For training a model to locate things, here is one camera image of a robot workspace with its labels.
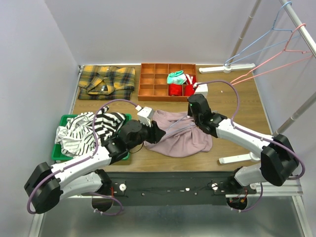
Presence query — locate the blue wire hanger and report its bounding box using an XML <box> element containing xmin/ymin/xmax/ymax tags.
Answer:
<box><xmin>223</xmin><ymin>1</ymin><xmax>293</xmax><ymax>67</ymax></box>
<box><xmin>165</xmin><ymin>112</ymin><xmax>195</xmax><ymax>137</ymax></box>

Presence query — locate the mauve tank top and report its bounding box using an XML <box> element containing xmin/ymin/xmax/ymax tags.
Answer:
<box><xmin>144</xmin><ymin>110</ymin><xmax>213</xmax><ymax>158</ymax></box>

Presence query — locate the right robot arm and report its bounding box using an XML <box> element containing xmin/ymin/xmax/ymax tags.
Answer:
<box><xmin>188</xmin><ymin>94</ymin><xmax>299</xmax><ymax>194</ymax></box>

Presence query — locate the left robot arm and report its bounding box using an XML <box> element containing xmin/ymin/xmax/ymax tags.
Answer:
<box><xmin>24</xmin><ymin>119</ymin><xmax>166</xmax><ymax>214</ymax></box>

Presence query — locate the red rolled cloth right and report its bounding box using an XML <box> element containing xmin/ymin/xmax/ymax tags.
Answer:
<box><xmin>183</xmin><ymin>84</ymin><xmax>195</xmax><ymax>97</ymax></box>

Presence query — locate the red rolled cloth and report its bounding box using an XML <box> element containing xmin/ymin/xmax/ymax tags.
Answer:
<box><xmin>183</xmin><ymin>84</ymin><xmax>195</xmax><ymax>97</ymax></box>
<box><xmin>168</xmin><ymin>83</ymin><xmax>183</xmax><ymax>96</ymax></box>

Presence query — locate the red white striped sock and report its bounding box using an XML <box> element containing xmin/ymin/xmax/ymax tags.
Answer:
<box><xmin>185</xmin><ymin>74</ymin><xmax>197</xmax><ymax>85</ymax></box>

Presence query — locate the red rolled cloth left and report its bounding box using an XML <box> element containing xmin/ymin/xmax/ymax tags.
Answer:
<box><xmin>168</xmin><ymin>83</ymin><xmax>183</xmax><ymax>96</ymax></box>

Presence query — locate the teal white sock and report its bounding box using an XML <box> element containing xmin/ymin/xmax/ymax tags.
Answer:
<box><xmin>167</xmin><ymin>70</ymin><xmax>187</xmax><ymax>85</ymax></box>

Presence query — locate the orange compartment tray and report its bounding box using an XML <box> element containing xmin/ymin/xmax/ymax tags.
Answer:
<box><xmin>138</xmin><ymin>63</ymin><xmax>198</xmax><ymax>102</ymax></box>

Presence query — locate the black white striped garment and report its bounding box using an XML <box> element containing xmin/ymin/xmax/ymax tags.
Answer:
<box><xmin>54</xmin><ymin>111</ymin><xmax>127</xmax><ymax>158</ymax></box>

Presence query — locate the yellow plaid shirt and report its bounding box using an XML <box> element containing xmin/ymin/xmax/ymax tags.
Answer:
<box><xmin>78</xmin><ymin>65</ymin><xmax>136</xmax><ymax>100</ymax></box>

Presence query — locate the metal clothes rack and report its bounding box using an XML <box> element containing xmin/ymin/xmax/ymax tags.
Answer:
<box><xmin>199</xmin><ymin>0</ymin><xmax>316</xmax><ymax>165</ymax></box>

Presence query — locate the green plastic tray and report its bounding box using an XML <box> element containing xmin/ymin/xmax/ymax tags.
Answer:
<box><xmin>51</xmin><ymin>113</ymin><xmax>133</xmax><ymax>162</ymax></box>

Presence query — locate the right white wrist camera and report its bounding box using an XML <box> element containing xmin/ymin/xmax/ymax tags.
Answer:
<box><xmin>193</xmin><ymin>83</ymin><xmax>208</xmax><ymax>98</ymax></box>

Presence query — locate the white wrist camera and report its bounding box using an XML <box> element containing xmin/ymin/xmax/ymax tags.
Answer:
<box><xmin>193</xmin><ymin>83</ymin><xmax>208</xmax><ymax>98</ymax></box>
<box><xmin>135</xmin><ymin>105</ymin><xmax>155</xmax><ymax>127</ymax></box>

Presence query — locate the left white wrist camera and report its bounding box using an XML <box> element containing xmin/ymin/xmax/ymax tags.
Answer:
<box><xmin>135</xmin><ymin>105</ymin><xmax>155</xmax><ymax>127</ymax></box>

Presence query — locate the black mounting base plate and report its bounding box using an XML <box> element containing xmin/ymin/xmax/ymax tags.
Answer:
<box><xmin>81</xmin><ymin>171</ymin><xmax>257</xmax><ymax>207</ymax></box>

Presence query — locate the aluminium frame rail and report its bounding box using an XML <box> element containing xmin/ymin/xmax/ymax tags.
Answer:
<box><xmin>29</xmin><ymin>181</ymin><xmax>311</xmax><ymax>237</ymax></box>

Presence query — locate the pink wire hanger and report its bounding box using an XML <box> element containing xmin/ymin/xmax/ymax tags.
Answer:
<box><xmin>231</xmin><ymin>23</ymin><xmax>316</xmax><ymax>86</ymax></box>

